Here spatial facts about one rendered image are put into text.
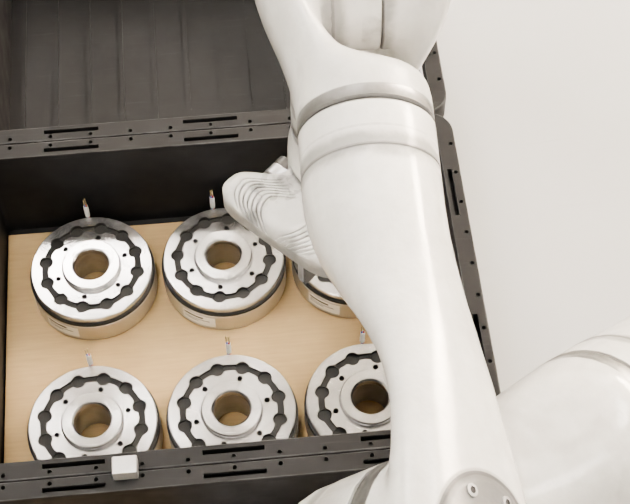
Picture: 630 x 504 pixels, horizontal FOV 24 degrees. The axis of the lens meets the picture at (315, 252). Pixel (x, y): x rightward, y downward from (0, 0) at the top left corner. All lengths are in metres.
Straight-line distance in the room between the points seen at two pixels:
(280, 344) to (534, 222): 0.35
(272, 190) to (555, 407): 0.24
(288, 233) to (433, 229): 0.20
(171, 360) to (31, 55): 0.36
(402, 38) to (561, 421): 0.22
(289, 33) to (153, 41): 0.67
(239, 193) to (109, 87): 0.50
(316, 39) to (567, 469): 0.25
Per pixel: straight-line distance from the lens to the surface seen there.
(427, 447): 0.62
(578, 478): 0.75
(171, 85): 1.37
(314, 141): 0.71
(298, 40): 0.74
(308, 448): 1.06
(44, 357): 1.23
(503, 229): 1.44
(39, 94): 1.38
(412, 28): 0.77
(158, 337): 1.22
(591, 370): 0.78
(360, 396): 1.18
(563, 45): 1.59
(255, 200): 0.88
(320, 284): 1.20
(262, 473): 1.05
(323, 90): 0.72
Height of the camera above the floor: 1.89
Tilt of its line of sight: 58 degrees down
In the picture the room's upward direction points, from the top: straight up
